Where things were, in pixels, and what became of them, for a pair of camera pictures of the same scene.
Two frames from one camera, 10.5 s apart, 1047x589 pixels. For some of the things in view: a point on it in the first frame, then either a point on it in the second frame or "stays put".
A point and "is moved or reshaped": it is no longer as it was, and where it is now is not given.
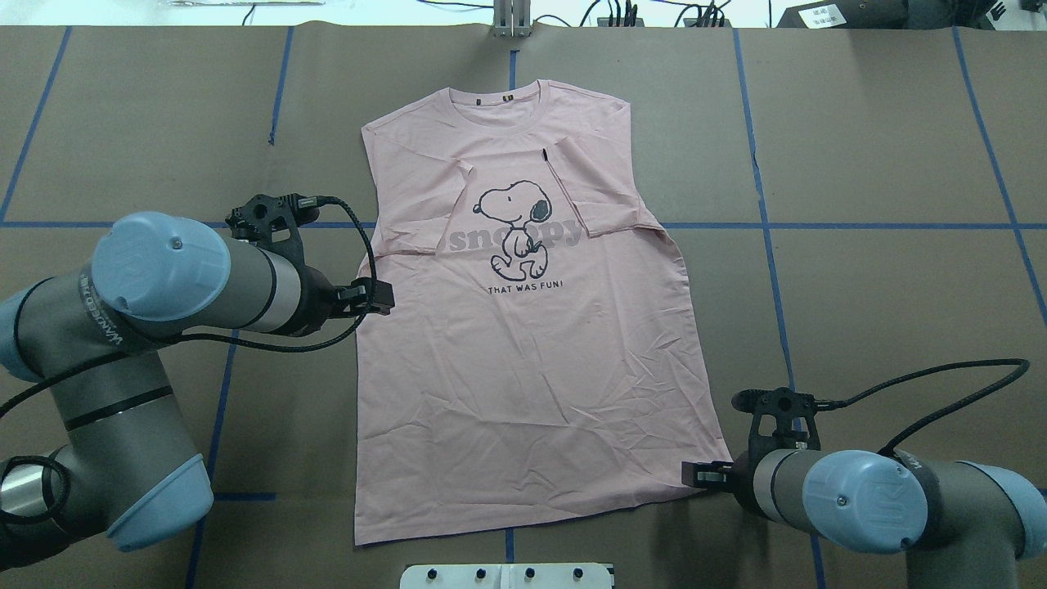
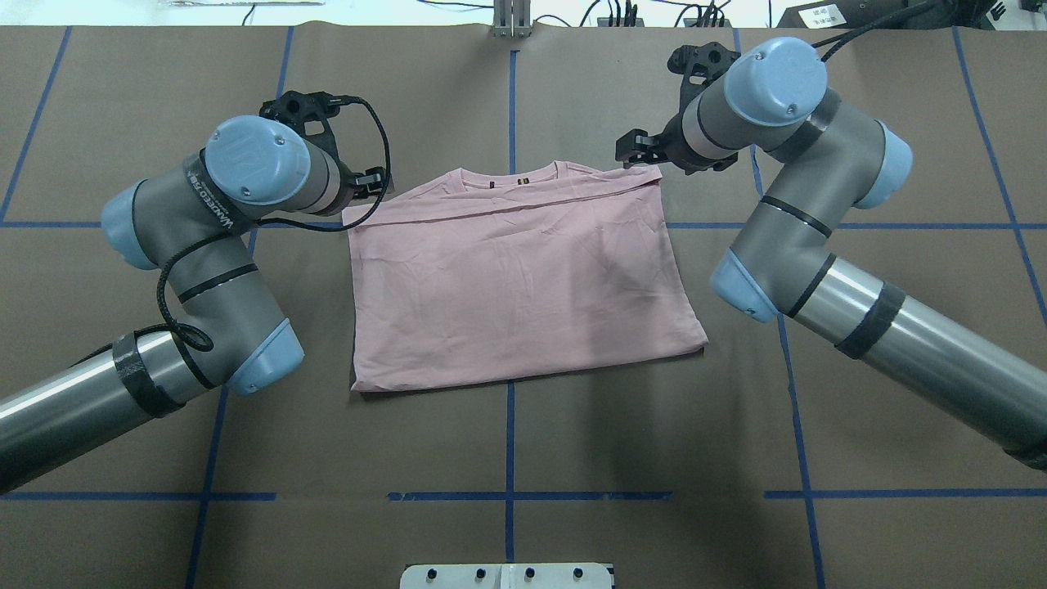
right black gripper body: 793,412 to 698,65
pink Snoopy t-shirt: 541,362 is moved or reshaped
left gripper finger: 364,294 to 369,182
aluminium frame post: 511,19 stays put
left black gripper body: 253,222 to 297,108
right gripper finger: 716,474 to 635,146
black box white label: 846,15 stays put
